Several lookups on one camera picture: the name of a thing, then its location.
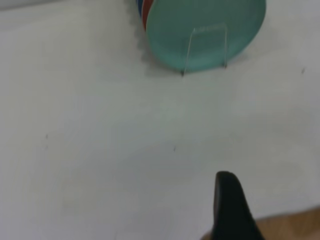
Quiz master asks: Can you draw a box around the green plate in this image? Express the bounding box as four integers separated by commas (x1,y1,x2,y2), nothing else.
145,0,267,74

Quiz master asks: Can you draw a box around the blue plate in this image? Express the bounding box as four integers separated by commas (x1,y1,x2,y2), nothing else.
135,0,145,20

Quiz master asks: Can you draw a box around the pink plate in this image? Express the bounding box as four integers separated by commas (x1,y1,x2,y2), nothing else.
141,0,154,32

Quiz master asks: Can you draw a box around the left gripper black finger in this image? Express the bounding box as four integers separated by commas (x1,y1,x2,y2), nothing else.
207,170,266,240

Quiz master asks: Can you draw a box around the metal wire plate rack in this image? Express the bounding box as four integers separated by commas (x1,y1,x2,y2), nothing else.
180,21,229,77

